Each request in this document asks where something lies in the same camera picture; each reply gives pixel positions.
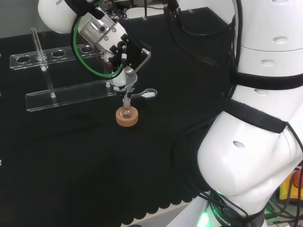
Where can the glass weighing funnel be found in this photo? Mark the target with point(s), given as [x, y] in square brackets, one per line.
[148, 93]

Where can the clear acrylic funnel stand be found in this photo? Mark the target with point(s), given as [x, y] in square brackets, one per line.
[71, 97]

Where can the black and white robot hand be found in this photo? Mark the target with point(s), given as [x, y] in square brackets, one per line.
[135, 52]

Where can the small round-bottom glass flask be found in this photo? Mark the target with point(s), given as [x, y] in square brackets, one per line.
[126, 111]

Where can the yellow stop button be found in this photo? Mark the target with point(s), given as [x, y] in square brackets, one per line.
[284, 191]

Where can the black bench cloth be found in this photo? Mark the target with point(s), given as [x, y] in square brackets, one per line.
[82, 153]

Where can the clear plastic funnel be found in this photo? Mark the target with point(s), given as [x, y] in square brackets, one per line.
[131, 81]

